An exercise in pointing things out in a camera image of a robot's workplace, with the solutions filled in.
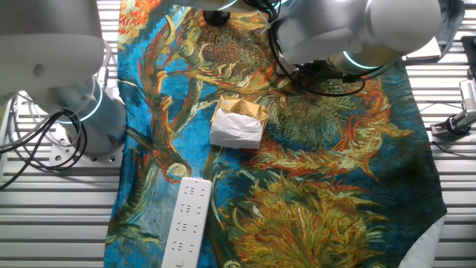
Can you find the white plastic drawer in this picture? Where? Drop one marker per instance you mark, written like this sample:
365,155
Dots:
284,66

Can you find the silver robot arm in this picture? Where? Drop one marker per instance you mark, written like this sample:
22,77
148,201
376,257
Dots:
48,44

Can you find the gold tissue pack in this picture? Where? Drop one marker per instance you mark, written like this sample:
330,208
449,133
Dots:
236,130

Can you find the sunflower painting tablecloth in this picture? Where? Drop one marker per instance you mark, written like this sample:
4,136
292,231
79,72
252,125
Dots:
316,186

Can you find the white power strip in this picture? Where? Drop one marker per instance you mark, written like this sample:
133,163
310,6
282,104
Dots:
186,223

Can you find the black mesh pen holder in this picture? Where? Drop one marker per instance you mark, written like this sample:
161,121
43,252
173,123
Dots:
216,18

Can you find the white flat pad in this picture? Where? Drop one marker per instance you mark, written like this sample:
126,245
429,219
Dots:
427,52

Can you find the white fabric sheet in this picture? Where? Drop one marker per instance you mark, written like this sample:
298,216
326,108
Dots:
424,249

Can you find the dark grey cloth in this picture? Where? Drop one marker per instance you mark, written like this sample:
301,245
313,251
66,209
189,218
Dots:
451,22

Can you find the black device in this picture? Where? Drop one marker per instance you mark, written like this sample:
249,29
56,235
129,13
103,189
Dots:
470,48

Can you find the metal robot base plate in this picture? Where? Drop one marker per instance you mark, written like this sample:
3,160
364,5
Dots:
63,158

